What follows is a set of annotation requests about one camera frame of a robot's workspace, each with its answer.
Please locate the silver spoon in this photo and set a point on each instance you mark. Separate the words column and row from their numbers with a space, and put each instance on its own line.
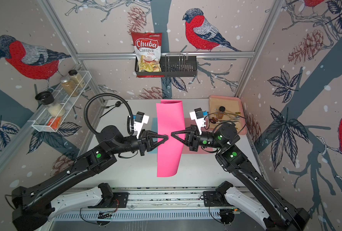
column 235, row 118

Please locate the gold spoon cream handle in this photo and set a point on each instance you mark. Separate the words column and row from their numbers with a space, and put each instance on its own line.
column 234, row 113

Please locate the tan spice bottle front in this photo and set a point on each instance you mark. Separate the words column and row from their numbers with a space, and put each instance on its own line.
column 69, row 86

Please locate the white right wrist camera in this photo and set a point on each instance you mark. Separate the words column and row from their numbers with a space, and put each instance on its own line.
column 198, row 115

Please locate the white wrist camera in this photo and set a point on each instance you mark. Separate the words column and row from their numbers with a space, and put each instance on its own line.
column 139, row 120
column 198, row 115

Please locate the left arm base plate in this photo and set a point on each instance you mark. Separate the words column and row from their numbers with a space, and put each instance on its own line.
column 119, row 199

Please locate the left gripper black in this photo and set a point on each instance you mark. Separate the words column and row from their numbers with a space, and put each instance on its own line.
column 145, row 143

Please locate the black lid grinder jar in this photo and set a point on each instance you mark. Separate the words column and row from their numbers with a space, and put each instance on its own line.
column 54, row 108

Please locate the red pepper spice jar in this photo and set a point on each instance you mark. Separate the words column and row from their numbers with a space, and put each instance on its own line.
column 221, row 113

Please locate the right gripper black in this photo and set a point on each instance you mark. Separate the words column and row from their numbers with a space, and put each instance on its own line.
column 193, row 138

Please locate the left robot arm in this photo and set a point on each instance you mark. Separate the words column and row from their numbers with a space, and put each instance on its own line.
column 34, row 206

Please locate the pink plastic tray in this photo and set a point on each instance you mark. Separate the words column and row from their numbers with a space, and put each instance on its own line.
column 234, row 106

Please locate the tan spice bottle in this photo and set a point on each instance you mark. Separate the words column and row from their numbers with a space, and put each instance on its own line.
column 69, row 86
column 77, row 78

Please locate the tan spice bottle rear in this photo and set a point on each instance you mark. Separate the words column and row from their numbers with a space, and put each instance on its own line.
column 77, row 78

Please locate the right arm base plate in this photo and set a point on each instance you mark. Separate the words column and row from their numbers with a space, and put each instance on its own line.
column 214, row 199

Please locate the black wire wall basket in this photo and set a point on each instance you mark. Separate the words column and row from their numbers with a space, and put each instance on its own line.
column 170, row 66

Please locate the clear acrylic wall shelf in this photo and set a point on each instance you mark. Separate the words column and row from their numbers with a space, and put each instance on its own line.
column 68, row 102

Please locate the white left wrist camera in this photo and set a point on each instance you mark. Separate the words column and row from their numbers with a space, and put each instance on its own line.
column 139, row 120

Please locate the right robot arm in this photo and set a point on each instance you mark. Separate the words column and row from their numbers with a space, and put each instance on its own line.
column 269, row 208

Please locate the Chuba cassava chips bag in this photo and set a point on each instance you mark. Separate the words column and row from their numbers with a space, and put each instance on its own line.
column 147, row 47

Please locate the light pink paper sheet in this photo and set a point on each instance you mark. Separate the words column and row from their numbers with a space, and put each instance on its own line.
column 194, row 151

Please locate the black spoon on table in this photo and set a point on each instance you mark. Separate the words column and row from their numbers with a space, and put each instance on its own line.
column 116, row 105

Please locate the magenta paper sheet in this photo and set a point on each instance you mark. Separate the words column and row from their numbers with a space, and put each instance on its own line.
column 170, row 118

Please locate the iridescent purple spoon front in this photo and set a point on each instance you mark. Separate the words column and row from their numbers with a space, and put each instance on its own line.
column 214, row 122

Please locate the small red box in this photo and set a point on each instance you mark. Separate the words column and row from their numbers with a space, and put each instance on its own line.
column 55, row 123

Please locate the light blue paper sheet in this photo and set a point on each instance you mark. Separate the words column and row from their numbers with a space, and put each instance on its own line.
column 154, row 128

